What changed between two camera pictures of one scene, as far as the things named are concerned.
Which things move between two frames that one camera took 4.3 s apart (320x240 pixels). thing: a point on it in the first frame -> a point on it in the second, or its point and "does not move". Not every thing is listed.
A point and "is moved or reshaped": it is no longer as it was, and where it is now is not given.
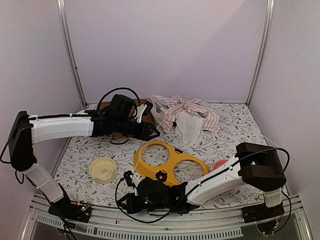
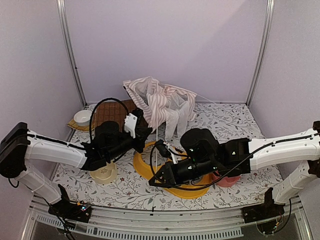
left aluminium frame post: (61, 7) does not move
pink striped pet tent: (189, 117) is moved or reshaped
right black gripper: (131, 207) -> (170, 175)
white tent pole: (186, 104) -> (156, 137)
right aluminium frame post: (269, 14) does not move
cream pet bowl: (103, 170) does not move
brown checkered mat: (149, 117) -> (116, 111)
